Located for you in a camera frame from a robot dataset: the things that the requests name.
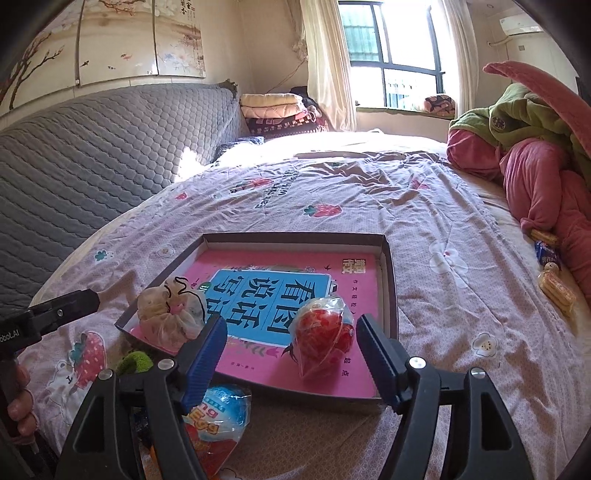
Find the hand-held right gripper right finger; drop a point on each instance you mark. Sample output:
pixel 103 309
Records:
pixel 378 355

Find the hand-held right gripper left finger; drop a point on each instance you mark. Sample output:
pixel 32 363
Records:
pixel 205 360

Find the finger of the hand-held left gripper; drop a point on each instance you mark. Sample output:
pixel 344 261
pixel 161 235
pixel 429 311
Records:
pixel 69 304

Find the shallow cardboard box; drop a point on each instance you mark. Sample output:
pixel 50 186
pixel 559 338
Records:
pixel 390 300

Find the red and blue ball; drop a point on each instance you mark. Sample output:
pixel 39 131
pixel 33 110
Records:
pixel 226 415

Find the green fuzzy hair scrunchie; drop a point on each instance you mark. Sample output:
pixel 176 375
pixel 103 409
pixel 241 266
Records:
pixel 134 362

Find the person's left hand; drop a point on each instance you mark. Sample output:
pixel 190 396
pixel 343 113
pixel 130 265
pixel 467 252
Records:
pixel 23 410

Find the white printed hair scrunchie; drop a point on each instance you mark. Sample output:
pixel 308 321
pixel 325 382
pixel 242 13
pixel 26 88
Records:
pixel 157 323

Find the pink book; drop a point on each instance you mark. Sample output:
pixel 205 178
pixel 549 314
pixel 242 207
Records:
pixel 277 369

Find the grey quilted headboard cover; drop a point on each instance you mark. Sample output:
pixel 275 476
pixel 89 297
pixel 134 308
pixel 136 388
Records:
pixel 92 161

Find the yellow wafer packet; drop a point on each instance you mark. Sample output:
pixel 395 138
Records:
pixel 545 236
pixel 556 290

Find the small blue snack packet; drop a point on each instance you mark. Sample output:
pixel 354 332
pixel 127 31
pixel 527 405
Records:
pixel 547 256

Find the dark blue knitted cloth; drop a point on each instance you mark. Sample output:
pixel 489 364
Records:
pixel 238 147

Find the pink fleece garment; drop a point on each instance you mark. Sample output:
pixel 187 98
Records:
pixel 535 184

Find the dark patterned folded blanket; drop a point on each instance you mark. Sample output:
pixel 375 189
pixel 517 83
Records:
pixel 281 125

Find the small patterned folded blanket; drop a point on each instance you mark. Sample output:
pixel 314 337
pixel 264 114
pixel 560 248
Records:
pixel 438 105

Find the cream folded blanket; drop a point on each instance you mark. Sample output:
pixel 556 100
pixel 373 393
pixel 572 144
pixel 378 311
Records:
pixel 268 100

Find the green fleece garment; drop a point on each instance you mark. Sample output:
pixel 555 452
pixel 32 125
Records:
pixel 512 115

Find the cream curtain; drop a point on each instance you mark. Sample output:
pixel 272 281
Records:
pixel 325 60
pixel 461 55

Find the window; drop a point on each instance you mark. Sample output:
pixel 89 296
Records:
pixel 401 46

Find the white air conditioner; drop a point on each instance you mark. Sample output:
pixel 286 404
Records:
pixel 521 25

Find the painted blossom wall panel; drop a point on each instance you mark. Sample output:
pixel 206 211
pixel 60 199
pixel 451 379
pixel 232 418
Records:
pixel 115 41

